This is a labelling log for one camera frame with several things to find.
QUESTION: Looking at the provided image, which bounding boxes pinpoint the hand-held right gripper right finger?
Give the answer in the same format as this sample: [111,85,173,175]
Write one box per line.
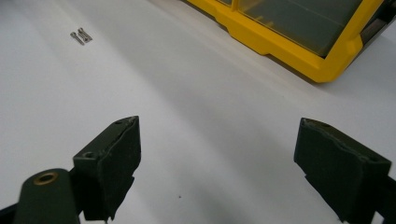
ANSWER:
[293,117,392,224]

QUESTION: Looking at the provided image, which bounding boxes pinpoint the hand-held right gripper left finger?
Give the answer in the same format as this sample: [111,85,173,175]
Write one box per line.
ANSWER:
[72,115,142,222]

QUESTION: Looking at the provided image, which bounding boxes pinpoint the yellow black drawer organizer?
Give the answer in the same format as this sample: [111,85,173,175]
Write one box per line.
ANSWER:
[181,0,396,84]

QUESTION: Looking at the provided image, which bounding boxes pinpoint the small silver screw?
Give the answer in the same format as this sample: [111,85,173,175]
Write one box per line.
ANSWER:
[69,31,86,47]
[77,27,93,44]

